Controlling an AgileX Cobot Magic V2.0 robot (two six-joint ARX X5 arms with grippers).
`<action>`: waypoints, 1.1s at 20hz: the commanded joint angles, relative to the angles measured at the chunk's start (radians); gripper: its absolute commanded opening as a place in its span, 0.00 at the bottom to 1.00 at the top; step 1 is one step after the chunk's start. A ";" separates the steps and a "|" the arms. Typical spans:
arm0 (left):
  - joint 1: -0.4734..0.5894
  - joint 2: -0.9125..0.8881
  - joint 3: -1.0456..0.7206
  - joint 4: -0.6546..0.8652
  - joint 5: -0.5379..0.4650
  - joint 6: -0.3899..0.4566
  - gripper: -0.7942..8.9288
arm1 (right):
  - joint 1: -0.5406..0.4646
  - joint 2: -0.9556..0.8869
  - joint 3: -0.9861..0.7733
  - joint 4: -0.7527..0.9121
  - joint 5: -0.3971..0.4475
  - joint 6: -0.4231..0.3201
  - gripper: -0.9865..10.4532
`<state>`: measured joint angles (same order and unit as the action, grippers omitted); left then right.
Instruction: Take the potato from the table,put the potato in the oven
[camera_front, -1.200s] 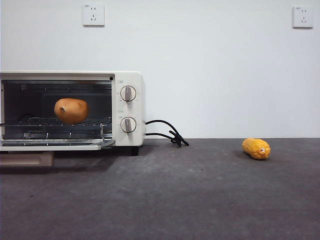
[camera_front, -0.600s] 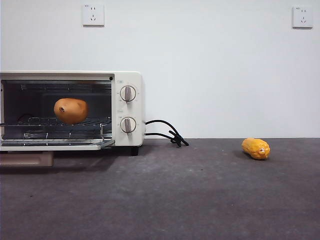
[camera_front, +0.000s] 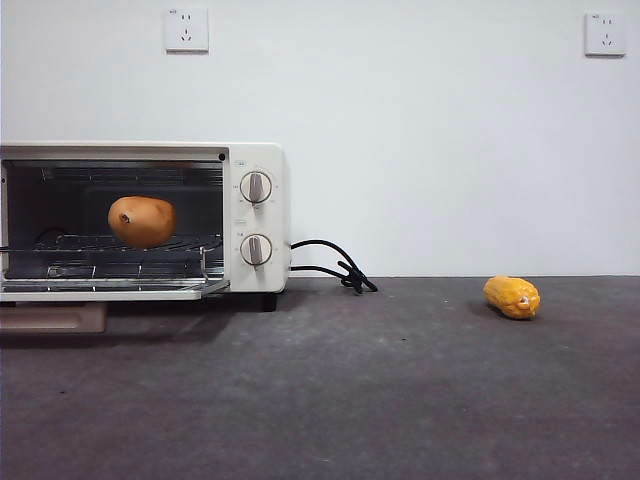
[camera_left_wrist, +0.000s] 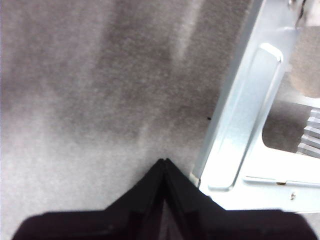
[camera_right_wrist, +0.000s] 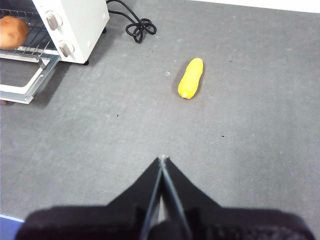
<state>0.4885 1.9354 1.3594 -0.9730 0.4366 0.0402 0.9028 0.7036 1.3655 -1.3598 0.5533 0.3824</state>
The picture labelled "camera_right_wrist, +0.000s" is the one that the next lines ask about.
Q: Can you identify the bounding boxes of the brown potato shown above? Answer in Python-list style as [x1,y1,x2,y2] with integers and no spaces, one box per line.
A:
[0,15,29,50]

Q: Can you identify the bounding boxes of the yellow corn cob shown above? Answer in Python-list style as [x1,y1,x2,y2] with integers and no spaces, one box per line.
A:
[177,57,204,100]

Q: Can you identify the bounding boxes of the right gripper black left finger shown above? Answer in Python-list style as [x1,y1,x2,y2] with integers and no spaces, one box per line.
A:
[106,156,164,234]

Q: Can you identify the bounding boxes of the cream oven knob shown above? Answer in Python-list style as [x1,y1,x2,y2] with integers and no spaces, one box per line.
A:
[45,11,63,31]
[59,39,75,58]

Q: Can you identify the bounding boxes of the black oven power cable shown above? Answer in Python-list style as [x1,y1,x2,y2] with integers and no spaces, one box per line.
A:
[106,0,158,43]

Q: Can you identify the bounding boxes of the cream white toaster oven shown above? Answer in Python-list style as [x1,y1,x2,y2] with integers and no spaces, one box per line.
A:
[0,0,110,66]

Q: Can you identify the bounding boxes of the glass oven door with handle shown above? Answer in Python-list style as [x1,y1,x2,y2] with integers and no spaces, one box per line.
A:
[0,49,62,106]

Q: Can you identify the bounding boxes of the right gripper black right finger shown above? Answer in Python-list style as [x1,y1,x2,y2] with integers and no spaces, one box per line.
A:
[163,157,224,234]

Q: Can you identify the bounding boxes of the wire oven rack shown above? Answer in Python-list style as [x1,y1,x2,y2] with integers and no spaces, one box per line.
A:
[0,8,52,57]

